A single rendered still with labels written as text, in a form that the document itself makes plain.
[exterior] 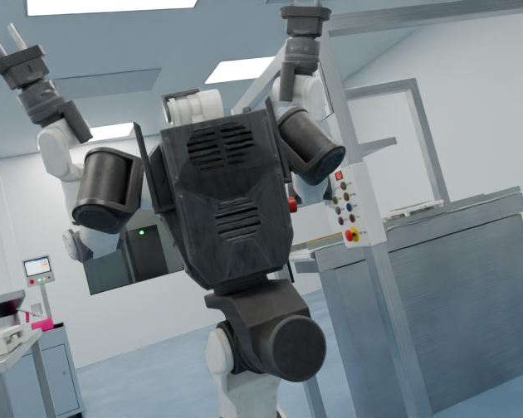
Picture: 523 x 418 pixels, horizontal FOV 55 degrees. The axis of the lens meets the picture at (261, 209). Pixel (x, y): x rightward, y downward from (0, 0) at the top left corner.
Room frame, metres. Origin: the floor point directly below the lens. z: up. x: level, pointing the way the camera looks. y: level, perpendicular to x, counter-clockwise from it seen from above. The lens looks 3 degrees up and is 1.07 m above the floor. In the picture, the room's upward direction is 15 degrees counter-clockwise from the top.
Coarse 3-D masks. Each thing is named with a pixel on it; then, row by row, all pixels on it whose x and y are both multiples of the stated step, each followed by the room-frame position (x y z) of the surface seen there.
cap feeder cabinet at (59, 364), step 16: (48, 336) 4.08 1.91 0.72; (64, 336) 4.13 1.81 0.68; (48, 352) 4.06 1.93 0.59; (64, 352) 4.11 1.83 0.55; (16, 368) 3.96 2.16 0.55; (32, 368) 4.01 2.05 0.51; (48, 368) 4.05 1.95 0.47; (64, 368) 4.10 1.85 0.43; (16, 384) 3.95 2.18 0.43; (32, 384) 4.00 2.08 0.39; (64, 384) 4.09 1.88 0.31; (16, 400) 3.94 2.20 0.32; (32, 400) 3.99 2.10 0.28; (64, 400) 4.08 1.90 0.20; (80, 400) 4.13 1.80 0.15; (16, 416) 3.93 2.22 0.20; (32, 416) 3.98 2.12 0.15; (64, 416) 4.07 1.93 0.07; (80, 416) 4.14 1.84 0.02
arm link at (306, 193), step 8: (296, 176) 1.21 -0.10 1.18; (328, 176) 1.32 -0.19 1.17; (288, 184) 1.33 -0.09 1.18; (296, 184) 1.25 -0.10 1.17; (304, 184) 1.23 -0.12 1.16; (320, 184) 1.24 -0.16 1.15; (328, 184) 1.30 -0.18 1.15; (288, 192) 1.33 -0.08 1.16; (296, 192) 1.30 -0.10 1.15; (304, 192) 1.27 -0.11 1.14; (312, 192) 1.27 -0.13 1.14; (320, 192) 1.28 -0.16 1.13; (328, 192) 1.30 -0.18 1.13; (296, 200) 1.33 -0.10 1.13; (304, 200) 1.31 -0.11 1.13; (312, 200) 1.30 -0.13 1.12; (320, 200) 1.32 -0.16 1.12
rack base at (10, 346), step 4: (24, 336) 1.92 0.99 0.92; (12, 340) 1.87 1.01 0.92; (16, 340) 1.83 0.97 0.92; (20, 340) 1.86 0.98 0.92; (24, 340) 1.91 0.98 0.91; (8, 344) 1.74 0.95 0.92; (12, 344) 1.78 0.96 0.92; (16, 344) 1.81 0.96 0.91; (20, 344) 1.88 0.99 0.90; (0, 348) 1.71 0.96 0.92; (4, 348) 1.71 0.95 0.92; (8, 348) 1.73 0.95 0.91; (12, 348) 1.77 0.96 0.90; (0, 352) 1.71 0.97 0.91; (4, 352) 1.71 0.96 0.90
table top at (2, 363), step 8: (40, 328) 2.52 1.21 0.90; (16, 336) 2.41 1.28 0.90; (32, 336) 2.21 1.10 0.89; (40, 336) 2.46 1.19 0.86; (24, 344) 1.94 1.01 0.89; (16, 352) 1.74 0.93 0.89; (24, 352) 1.90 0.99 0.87; (0, 360) 1.56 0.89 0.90; (8, 360) 1.58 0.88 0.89; (16, 360) 1.70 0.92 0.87; (0, 368) 1.52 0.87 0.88; (8, 368) 1.55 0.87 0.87
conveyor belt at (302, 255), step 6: (516, 192) 2.82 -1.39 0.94; (498, 198) 2.77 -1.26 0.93; (474, 204) 2.74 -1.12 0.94; (480, 204) 2.73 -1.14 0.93; (456, 210) 2.67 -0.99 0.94; (432, 216) 2.62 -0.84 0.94; (414, 222) 2.59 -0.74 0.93; (390, 228) 2.54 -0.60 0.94; (324, 246) 2.43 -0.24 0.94; (330, 246) 2.42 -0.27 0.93; (294, 252) 2.62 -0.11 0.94; (300, 252) 2.51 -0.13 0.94; (306, 252) 2.42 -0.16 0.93; (294, 258) 2.56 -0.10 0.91; (300, 258) 2.49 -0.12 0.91; (306, 258) 2.41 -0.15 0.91
